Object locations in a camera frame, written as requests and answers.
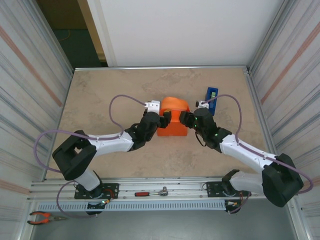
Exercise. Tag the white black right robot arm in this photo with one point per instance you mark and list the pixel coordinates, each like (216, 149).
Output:
(240, 150)

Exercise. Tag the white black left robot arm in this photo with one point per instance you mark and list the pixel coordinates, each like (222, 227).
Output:
(112, 145)

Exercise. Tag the blue tape dispenser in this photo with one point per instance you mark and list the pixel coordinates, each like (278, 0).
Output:
(212, 107)

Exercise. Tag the black connector block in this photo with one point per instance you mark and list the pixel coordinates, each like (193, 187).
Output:
(96, 205)
(232, 205)

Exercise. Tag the thin aluminium frame bar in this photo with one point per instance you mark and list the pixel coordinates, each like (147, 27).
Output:
(162, 67)

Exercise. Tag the wide aluminium mounting rail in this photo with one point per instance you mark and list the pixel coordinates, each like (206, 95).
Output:
(187, 186)

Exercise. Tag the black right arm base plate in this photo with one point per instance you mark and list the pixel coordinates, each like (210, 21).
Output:
(212, 187)

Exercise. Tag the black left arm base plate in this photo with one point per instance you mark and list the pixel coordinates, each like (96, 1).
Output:
(112, 187)

